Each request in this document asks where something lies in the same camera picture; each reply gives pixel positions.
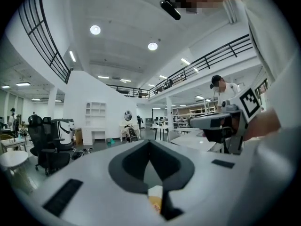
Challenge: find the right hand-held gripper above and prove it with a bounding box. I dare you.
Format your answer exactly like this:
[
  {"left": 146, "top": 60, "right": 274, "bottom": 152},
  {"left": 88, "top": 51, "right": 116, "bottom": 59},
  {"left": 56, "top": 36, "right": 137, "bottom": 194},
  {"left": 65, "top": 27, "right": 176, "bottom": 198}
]
[{"left": 189, "top": 87, "right": 262, "bottom": 155}]

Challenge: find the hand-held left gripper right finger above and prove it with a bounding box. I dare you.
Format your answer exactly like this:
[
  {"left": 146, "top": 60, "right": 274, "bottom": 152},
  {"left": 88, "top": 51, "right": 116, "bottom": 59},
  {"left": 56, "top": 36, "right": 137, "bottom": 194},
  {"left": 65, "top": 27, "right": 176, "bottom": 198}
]
[{"left": 150, "top": 139, "right": 196, "bottom": 221}]

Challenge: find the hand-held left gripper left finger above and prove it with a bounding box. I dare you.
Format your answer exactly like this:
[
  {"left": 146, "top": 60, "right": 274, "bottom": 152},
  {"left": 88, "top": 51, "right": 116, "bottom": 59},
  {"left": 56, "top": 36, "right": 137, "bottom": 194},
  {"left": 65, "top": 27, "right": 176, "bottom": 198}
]
[{"left": 108, "top": 139, "right": 151, "bottom": 194}]

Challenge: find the yellow book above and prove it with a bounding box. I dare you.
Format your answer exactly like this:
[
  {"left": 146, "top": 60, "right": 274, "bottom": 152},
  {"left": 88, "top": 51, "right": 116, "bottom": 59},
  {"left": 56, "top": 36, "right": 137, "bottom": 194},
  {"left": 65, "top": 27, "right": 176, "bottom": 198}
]
[{"left": 146, "top": 185, "right": 164, "bottom": 214}]

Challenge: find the person's right forearm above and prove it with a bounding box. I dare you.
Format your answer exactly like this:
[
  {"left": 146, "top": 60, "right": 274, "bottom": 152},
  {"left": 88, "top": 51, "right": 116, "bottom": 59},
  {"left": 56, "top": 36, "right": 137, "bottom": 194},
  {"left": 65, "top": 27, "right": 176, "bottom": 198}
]
[{"left": 243, "top": 106, "right": 301, "bottom": 181}]

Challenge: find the white rectangular table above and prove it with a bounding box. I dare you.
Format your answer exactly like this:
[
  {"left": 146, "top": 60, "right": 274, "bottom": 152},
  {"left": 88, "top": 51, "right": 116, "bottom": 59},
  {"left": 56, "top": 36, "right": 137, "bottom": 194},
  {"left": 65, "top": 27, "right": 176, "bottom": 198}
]
[{"left": 169, "top": 130, "right": 217, "bottom": 152}]

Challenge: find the wooden shelving rack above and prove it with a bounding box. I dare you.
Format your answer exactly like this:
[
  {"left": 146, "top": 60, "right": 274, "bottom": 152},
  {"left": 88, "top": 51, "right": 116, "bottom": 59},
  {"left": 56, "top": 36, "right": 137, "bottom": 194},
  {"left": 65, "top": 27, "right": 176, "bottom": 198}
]
[{"left": 173, "top": 100, "right": 218, "bottom": 122}]

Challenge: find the white vanity table with mirror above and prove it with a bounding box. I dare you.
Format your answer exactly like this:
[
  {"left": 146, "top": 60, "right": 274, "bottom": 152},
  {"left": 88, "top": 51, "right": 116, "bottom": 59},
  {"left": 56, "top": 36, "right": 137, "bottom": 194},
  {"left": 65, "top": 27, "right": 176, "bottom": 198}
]
[{"left": 119, "top": 109, "right": 142, "bottom": 143}]

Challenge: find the white desk with shelf hutch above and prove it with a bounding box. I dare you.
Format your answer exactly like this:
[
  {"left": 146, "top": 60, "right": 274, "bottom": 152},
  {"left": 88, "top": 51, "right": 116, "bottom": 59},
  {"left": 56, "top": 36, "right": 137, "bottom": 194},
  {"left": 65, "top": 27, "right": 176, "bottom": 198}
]
[{"left": 81, "top": 101, "right": 107, "bottom": 146}]

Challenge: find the cardboard box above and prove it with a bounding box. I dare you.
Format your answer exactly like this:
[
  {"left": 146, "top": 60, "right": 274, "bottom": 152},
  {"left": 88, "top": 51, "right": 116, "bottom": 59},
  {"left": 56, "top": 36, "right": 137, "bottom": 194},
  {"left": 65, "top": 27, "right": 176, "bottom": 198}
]
[{"left": 72, "top": 127, "right": 83, "bottom": 146}]

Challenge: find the black long balcony railing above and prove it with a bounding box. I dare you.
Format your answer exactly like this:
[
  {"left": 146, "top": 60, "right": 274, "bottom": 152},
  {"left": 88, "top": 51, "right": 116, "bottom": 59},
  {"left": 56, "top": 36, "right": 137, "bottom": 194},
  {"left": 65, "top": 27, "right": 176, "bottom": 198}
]
[{"left": 107, "top": 33, "right": 254, "bottom": 99}]

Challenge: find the black mesh office chair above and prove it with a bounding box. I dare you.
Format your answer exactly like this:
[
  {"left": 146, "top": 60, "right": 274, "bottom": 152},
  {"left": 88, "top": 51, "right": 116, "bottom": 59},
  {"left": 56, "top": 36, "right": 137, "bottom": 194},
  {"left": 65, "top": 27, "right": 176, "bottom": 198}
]
[
  {"left": 37, "top": 116, "right": 74, "bottom": 176},
  {"left": 27, "top": 114, "right": 45, "bottom": 171}
]

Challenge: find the round white table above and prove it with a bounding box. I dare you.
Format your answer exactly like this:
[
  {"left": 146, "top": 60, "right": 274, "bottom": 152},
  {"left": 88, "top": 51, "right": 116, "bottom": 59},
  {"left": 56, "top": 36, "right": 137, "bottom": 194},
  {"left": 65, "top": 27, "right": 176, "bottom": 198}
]
[{"left": 0, "top": 150, "right": 29, "bottom": 174}]

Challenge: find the black curved balcony railing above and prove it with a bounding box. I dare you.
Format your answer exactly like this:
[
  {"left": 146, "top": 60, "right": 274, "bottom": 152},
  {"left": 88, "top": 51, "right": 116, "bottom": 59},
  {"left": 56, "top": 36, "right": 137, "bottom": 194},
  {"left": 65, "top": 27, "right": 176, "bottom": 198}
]
[{"left": 17, "top": 0, "right": 74, "bottom": 85}]

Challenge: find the black head-mounted camera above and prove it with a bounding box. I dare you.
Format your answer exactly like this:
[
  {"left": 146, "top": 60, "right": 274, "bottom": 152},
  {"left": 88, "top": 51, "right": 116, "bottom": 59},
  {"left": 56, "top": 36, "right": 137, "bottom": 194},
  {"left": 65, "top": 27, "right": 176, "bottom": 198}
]
[{"left": 159, "top": 0, "right": 182, "bottom": 21}]

